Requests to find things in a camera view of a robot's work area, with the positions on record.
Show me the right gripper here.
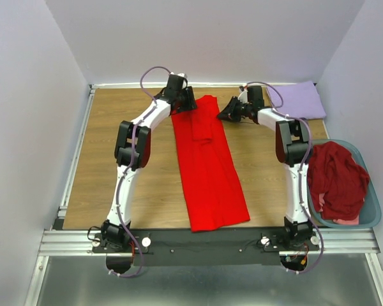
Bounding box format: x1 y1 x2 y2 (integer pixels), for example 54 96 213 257
214 96 250 123

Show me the bright red t shirt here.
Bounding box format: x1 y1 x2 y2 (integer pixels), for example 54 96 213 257
172 95 250 232

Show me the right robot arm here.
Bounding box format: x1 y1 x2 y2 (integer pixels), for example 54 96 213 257
217 82 313 250

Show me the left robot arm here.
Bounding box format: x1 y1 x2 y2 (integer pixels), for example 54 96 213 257
100 73 197 252

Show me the folded lavender t shirt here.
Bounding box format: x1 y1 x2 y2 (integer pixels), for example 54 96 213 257
267 81 326 120

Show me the dark red t shirt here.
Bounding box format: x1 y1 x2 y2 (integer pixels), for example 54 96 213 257
308 141 370 211

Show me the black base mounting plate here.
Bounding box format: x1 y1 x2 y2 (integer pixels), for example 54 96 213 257
87 226 319 272

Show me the teal plastic basket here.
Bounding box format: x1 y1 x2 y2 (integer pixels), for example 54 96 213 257
308 139 382 230

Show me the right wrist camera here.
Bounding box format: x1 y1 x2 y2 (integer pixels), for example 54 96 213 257
237 85 248 103

